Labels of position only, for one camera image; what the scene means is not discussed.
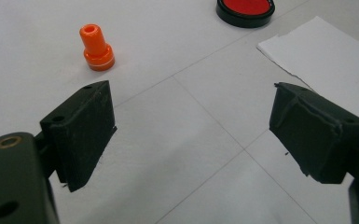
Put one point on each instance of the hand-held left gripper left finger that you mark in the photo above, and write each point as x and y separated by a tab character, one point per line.
79	133

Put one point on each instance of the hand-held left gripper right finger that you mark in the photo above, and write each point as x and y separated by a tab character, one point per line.
314	137

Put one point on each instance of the small white paper sheet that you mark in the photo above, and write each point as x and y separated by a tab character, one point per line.
323	56

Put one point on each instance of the orange stamp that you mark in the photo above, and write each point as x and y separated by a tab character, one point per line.
96	46

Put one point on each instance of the red ink pad black case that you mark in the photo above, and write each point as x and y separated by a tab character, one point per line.
245	6

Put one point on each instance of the large white table cover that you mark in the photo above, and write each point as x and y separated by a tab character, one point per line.
174	130

